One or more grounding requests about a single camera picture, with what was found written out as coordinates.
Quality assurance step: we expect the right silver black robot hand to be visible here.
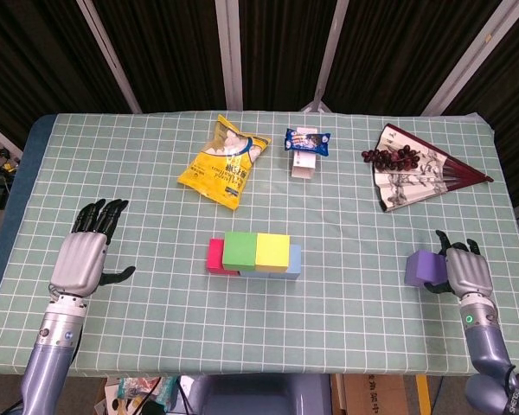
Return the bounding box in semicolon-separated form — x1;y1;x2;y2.
422;229;493;300

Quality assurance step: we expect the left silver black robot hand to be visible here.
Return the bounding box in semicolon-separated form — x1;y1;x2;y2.
48;198;138;299

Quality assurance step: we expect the purple foam cube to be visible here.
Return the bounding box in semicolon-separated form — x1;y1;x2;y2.
403;249;450;287

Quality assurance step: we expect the pink foam cube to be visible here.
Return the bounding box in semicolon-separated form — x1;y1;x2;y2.
205;238;240;276

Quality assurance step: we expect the green foam cube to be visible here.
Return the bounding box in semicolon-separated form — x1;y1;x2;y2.
222;232;259;271

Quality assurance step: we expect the yellow foam cube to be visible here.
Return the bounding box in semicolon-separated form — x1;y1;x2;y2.
254;233;292;272

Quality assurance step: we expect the blue table pad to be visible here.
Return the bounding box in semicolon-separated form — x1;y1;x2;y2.
0;114;56;282

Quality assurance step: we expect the painted paper folding fan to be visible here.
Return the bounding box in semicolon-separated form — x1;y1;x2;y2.
370;123;495;214

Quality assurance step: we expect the yellow bar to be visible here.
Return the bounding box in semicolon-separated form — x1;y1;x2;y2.
416;374;432;415

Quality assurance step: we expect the colourful printed bag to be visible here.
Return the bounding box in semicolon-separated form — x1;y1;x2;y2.
95;375;178;415

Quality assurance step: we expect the dark red grape bunch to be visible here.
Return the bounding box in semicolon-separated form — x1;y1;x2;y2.
361;145;420;171

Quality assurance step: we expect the brown cardboard box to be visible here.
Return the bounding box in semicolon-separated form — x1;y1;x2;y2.
341;373;420;415

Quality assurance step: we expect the yellow snack bag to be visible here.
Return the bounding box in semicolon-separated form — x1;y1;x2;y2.
176;113;272;212

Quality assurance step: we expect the green checkered tablecloth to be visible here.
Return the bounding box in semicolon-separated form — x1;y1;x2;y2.
0;111;519;377

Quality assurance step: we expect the white open cardboard box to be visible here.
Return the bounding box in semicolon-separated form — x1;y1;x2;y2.
291;126;320;179

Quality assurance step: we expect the blue cookie packet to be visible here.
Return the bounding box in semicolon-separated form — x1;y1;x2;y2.
284;127;332;156

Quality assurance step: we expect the blue-grey robot torso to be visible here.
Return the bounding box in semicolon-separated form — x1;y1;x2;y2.
189;373;333;415

